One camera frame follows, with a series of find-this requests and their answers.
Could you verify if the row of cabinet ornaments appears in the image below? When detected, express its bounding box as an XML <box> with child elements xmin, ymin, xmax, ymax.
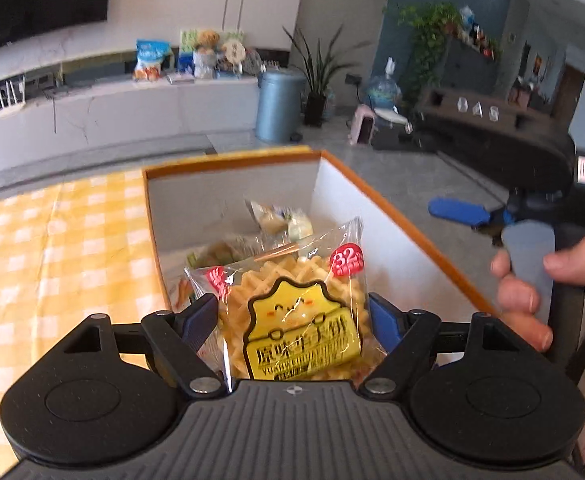
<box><xmin>457</xmin><ymin>5</ymin><xmax>503</xmax><ymax>61</ymax></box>

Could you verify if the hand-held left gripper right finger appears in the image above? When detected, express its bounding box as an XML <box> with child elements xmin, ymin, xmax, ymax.
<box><xmin>362</xmin><ymin>293</ymin><xmax>524</xmax><ymax>398</ymax></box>

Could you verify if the round paper fan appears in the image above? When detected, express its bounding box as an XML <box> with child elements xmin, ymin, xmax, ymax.
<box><xmin>222</xmin><ymin>39</ymin><xmax>247</xmax><ymax>73</ymax></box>

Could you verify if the blue water jug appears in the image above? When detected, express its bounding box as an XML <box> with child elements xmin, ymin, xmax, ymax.
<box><xmin>367</xmin><ymin>57</ymin><xmax>403</xmax><ymax>111</ymax></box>

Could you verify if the yellow waffle biscuit packet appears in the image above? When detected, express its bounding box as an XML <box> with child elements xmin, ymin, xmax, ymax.
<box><xmin>185</xmin><ymin>216</ymin><xmax>388</xmax><ymax>393</ymax></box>

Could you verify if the grey blue waste bin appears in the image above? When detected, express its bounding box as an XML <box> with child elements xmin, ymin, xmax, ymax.
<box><xmin>255</xmin><ymin>70</ymin><xmax>305</xmax><ymax>143</ymax></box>

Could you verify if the brown bread packet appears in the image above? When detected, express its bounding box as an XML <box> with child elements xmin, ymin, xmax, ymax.
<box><xmin>186</xmin><ymin>232</ymin><xmax>303</xmax><ymax>281</ymax></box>

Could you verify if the yellow checked tablecloth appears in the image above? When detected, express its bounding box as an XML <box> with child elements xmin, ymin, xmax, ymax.
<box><xmin>0</xmin><ymin>169</ymin><xmax>173</xmax><ymax>466</ymax></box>

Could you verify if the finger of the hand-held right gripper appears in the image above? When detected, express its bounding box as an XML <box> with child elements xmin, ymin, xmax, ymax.
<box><xmin>427</xmin><ymin>196</ymin><xmax>496</xmax><ymax>229</ymax></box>
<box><xmin>493</xmin><ymin>205</ymin><xmax>520</xmax><ymax>227</ymax></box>

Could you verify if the trailing vine plant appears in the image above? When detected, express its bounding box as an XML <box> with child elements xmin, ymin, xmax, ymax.
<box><xmin>397</xmin><ymin>2</ymin><xmax>460</xmax><ymax>106</ymax></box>

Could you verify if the white marble television console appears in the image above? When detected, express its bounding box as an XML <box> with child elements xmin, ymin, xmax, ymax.
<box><xmin>0</xmin><ymin>77</ymin><xmax>273</xmax><ymax>181</ymax></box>

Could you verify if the green white potato stick packet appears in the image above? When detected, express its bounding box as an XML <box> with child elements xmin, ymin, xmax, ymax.
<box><xmin>245</xmin><ymin>197</ymin><xmax>314</xmax><ymax>241</ymax></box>

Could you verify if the white router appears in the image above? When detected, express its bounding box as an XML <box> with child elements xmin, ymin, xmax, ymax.
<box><xmin>0</xmin><ymin>74</ymin><xmax>28</xmax><ymax>113</ymax></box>

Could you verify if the person's right hand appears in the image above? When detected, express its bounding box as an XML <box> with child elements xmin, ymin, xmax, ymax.
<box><xmin>490</xmin><ymin>234</ymin><xmax>585</xmax><ymax>353</ymax></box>

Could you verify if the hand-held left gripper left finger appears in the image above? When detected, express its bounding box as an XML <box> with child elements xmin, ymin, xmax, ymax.
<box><xmin>62</xmin><ymin>293</ymin><xmax>226</xmax><ymax>398</ymax></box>

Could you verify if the white round stool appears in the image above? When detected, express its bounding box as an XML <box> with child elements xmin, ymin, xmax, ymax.
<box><xmin>372</xmin><ymin>107</ymin><xmax>413</xmax><ymax>133</ymax></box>

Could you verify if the dark grey cabinet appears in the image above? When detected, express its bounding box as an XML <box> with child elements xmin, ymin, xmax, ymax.
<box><xmin>442</xmin><ymin>37</ymin><xmax>503</xmax><ymax>96</ymax></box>

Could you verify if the teddy bear bouquet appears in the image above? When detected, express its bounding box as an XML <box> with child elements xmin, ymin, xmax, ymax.
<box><xmin>192</xmin><ymin>30</ymin><xmax>220</xmax><ymax>80</ymax></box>

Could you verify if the tall potted plant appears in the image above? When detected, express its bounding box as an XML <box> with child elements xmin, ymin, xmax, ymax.
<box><xmin>282</xmin><ymin>25</ymin><xmax>358</xmax><ymax>127</ymax></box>

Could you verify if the orange cardboard box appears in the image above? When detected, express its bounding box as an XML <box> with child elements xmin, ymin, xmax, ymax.
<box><xmin>142</xmin><ymin>145</ymin><xmax>500</xmax><ymax>321</ymax></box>

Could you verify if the large blue snack bag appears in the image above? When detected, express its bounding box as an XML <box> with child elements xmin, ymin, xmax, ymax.
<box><xmin>132</xmin><ymin>39</ymin><xmax>170</xmax><ymax>82</ymax></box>

